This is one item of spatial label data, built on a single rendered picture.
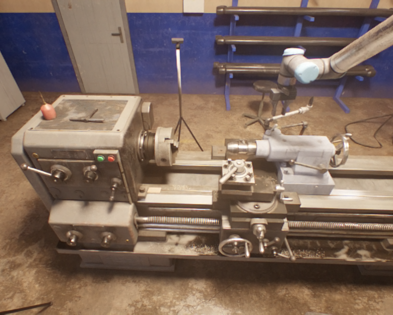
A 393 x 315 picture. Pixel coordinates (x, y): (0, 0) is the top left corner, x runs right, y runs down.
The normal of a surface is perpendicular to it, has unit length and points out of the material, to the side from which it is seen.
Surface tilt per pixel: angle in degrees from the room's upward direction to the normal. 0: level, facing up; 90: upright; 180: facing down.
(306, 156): 76
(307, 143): 0
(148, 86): 90
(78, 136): 45
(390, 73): 90
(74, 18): 90
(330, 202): 36
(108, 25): 90
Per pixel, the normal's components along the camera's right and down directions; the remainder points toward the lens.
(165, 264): -0.04, 0.65
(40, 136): -0.03, -0.07
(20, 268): 0.00, -0.76
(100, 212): -0.02, -0.29
